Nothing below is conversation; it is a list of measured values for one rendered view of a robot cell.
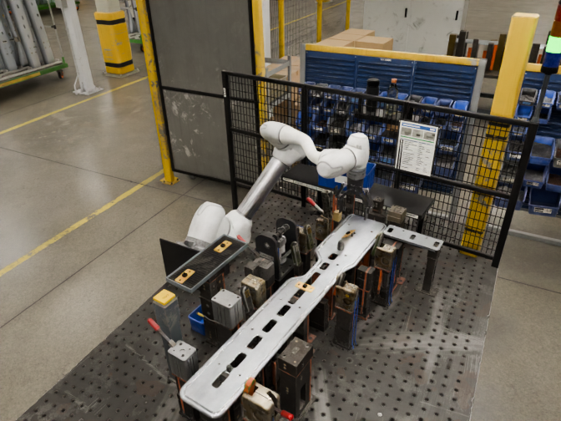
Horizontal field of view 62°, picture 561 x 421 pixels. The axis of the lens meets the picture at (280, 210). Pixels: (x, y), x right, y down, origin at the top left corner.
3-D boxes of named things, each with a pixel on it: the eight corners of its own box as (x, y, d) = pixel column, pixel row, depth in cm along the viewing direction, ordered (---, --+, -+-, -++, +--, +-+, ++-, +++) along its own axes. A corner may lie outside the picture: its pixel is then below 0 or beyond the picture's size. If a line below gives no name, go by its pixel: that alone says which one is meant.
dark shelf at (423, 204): (421, 220, 249) (422, 215, 248) (280, 180, 292) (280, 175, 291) (434, 202, 265) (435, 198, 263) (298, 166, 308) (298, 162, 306)
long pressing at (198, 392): (223, 427, 150) (223, 423, 149) (172, 394, 161) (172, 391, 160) (389, 225, 248) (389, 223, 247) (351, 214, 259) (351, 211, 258)
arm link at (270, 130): (285, 119, 242) (299, 130, 252) (261, 113, 254) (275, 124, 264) (274, 141, 241) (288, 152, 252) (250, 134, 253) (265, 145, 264)
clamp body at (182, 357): (195, 428, 181) (183, 365, 163) (174, 414, 187) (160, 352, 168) (211, 410, 188) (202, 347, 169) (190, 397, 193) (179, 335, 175)
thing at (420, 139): (432, 178, 259) (440, 125, 243) (392, 169, 270) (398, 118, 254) (432, 177, 260) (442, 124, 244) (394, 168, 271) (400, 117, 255)
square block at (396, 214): (394, 269, 262) (401, 215, 244) (381, 264, 266) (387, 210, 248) (399, 261, 268) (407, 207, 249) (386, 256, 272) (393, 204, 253)
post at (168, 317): (179, 386, 198) (164, 309, 175) (167, 378, 202) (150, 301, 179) (192, 374, 203) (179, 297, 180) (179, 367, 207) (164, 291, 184)
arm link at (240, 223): (204, 234, 268) (229, 244, 285) (218, 248, 258) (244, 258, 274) (280, 121, 261) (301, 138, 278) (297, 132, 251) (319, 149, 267)
